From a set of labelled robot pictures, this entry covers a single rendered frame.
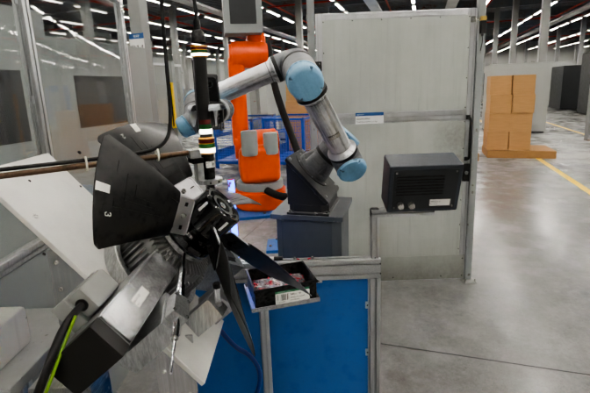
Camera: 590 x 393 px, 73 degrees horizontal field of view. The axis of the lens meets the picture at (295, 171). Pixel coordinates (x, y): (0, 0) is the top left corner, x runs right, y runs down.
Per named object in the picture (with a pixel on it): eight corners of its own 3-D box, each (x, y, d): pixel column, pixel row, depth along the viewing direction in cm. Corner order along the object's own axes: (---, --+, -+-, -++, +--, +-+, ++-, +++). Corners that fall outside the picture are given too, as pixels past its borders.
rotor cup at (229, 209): (202, 267, 99) (240, 233, 98) (159, 225, 97) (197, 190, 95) (213, 245, 114) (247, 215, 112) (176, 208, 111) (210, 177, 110)
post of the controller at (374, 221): (371, 259, 154) (371, 210, 150) (370, 255, 157) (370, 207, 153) (379, 258, 154) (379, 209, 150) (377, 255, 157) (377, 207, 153)
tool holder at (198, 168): (196, 188, 106) (192, 151, 104) (186, 183, 112) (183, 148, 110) (226, 182, 111) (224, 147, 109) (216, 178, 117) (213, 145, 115)
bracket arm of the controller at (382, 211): (370, 217, 150) (370, 210, 150) (370, 215, 153) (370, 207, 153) (435, 215, 150) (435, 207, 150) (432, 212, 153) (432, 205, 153)
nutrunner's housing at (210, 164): (206, 193, 110) (191, 17, 101) (201, 190, 113) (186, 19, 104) (219, 190, 112) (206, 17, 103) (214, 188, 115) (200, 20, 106)
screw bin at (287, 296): (255, 310, 130) (253, 291, 128) (246, 287, 146) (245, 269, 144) (318, 299, 136) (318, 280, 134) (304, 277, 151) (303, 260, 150)
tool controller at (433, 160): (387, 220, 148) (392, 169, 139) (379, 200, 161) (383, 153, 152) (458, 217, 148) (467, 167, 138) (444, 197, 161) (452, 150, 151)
